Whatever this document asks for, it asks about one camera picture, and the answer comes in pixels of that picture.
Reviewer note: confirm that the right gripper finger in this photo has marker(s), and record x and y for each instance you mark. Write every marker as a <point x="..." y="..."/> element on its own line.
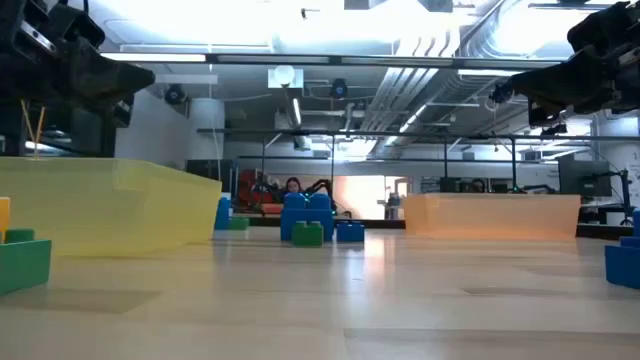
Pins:
<point x="542" y="115"/>
<point x="565" y="85"/>

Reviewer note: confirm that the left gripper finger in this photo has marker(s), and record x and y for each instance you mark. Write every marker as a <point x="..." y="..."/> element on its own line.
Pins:
<point x="125" y="120"/>
<point x="110" y="82"/>

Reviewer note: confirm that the large yellow block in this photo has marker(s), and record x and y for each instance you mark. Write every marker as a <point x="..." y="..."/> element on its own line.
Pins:
<point x="4" y="215"/>

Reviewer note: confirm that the small green block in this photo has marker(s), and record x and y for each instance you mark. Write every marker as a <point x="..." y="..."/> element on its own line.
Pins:
<point x="240" y="224"/>
<point x="22" y="265"/>
<point x="307" y="236"/>

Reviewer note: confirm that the small blue block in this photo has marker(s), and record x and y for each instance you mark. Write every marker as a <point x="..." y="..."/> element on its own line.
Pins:
<point x="622" y="267"/>
<point x="350" y="234"/>

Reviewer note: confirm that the black background robot arm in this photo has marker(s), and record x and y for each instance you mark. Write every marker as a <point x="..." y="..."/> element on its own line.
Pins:
<point x="324" y="186"/>
<point x="267" y="190"/>

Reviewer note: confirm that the long ceiling light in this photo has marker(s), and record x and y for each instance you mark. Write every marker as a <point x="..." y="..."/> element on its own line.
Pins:
<point x="150" y="57"/>

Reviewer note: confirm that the black background monitor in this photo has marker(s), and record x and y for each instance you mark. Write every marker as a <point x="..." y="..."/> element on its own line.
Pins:
<point x="585" y="177"/>

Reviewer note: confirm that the yellow translucent plastic bin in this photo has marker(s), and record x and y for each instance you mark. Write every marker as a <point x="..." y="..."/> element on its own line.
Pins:
<point x="100" y="210"/>

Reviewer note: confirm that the person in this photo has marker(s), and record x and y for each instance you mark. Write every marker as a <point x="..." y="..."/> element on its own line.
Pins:
<point x="478" y="186"/>
<point x="293" y="185"/>

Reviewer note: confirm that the black background cabinet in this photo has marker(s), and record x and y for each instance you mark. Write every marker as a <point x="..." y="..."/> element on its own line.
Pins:
<point x="210" y="170"/>

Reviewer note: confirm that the orange translucent plastic bin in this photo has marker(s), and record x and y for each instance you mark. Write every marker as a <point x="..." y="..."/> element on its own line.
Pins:
<point x="492" y="217"/>

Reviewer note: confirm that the black background table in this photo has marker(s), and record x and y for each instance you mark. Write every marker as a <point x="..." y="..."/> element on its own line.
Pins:
<point x="600" y="231"/>
<point x="380" y="223"/>

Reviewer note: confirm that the red background equipment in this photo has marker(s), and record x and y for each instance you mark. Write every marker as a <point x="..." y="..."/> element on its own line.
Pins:
<point x="247" y="190"/>

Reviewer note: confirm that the orange background box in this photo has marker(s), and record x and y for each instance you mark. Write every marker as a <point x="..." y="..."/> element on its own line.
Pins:
<point x="271" y="209"/>

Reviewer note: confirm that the ceiling sprinkler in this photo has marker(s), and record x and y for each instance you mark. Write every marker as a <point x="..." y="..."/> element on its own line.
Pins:
<point x="304" y="12"/>

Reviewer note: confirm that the dark wall panel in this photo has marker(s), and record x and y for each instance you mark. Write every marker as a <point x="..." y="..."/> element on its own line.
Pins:
<point x="75" y="140"/>

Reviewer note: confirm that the black ceiling camera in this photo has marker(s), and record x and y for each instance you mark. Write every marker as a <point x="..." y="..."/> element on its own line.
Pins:
<point x="339" y="89"/>
<point x="175" y="95"/>

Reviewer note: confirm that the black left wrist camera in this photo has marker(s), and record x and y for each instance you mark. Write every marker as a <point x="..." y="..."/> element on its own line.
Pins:
<point x="77" y="25"/>

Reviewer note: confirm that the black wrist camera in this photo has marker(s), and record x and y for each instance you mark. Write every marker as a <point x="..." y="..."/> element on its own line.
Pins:
<point x="605" y="25"/>
<point x="77" y="25"/>

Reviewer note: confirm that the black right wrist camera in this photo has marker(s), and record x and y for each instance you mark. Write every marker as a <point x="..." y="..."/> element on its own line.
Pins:
<point x="605" y="25"/>

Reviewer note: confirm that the black ceiling track rail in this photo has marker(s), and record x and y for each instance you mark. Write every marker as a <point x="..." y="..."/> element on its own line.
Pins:
<point x="550" y="6"/>

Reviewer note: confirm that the silver ventilation duct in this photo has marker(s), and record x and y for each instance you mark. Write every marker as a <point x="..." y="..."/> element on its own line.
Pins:
<point x="400" y="90"/>

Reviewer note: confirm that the black background station frame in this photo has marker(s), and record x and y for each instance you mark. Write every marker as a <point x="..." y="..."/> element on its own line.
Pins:
<point x="350" y="132"/>

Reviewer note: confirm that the black overhead rail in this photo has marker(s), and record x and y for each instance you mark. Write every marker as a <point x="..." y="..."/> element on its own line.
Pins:
<point x="350" y="61"/>

